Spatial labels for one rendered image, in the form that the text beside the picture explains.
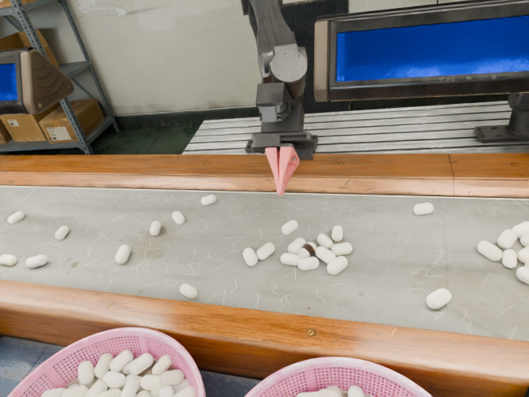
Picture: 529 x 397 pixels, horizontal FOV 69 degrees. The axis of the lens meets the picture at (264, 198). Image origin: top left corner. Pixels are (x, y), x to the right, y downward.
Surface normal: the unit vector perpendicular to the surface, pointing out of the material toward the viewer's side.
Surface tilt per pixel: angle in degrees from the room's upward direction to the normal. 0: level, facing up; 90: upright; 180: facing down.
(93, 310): 0
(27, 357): 0
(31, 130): 90
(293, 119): 39
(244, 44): 90
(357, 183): 45
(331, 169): 0
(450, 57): 58
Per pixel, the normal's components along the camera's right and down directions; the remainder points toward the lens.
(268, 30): -0.07, -0.39
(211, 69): -0.18, 0.61
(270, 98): -0.29, -0.24
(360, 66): -0.29, 0.09
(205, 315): -0.15, -0.80
